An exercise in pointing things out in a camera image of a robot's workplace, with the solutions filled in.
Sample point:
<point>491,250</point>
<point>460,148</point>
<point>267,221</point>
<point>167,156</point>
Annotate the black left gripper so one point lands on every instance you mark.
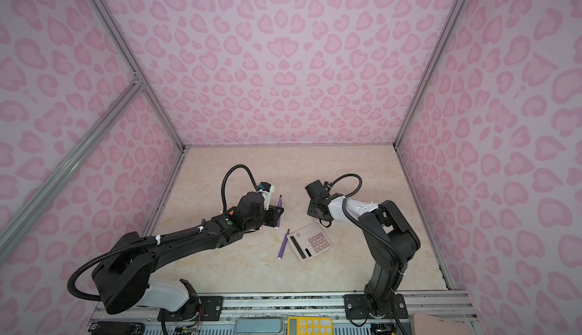
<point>273,211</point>

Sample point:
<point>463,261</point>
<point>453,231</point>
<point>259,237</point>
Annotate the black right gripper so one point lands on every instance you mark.
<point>310,211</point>

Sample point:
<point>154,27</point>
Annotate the purple highlighter pen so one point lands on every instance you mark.
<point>279,205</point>
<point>283,245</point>

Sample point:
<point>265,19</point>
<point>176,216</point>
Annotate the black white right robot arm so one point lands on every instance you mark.
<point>391,240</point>

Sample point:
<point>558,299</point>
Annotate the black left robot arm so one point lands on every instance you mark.
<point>124,280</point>

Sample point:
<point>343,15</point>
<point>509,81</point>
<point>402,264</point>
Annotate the white pink calculator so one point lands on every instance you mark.
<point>309,242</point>

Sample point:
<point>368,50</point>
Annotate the grey metal pencil case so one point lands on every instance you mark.
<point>258,326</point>

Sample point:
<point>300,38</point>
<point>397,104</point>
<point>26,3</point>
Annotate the yellow calculator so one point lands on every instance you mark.
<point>309,326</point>

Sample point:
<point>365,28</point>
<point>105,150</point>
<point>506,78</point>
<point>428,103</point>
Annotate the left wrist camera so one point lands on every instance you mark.
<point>267,191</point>

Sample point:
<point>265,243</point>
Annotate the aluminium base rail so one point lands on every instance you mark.
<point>345,310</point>

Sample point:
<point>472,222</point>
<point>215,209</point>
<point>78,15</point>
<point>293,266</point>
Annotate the diagonal aluminium frame bar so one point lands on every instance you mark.
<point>30,212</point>

